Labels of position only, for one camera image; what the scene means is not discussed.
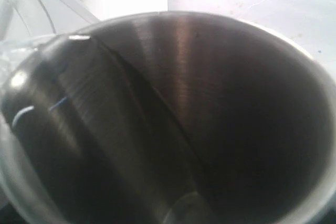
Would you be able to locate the stainless steel cup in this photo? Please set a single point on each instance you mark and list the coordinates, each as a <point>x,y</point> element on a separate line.
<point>172,117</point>

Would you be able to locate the clear plastic shaker cup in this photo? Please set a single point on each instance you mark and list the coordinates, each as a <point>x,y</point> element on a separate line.
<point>23,40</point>

